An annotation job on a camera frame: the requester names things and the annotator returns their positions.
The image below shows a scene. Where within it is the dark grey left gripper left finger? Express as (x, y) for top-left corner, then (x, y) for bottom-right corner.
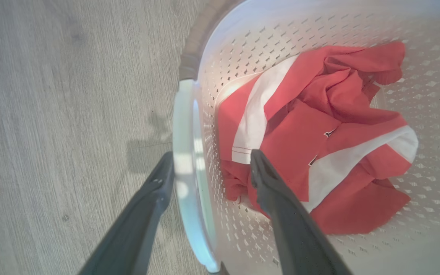
(78, 152), (175, 275)

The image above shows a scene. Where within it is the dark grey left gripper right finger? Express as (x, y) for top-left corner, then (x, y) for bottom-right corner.
(250, 149), (352, 275)

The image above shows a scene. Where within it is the white perforated plastic laundry basket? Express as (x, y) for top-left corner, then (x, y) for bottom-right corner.
(172, 0), (440, 275)

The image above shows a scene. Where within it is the red and white garment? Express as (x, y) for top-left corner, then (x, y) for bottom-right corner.
(217, 41), (419, 235)

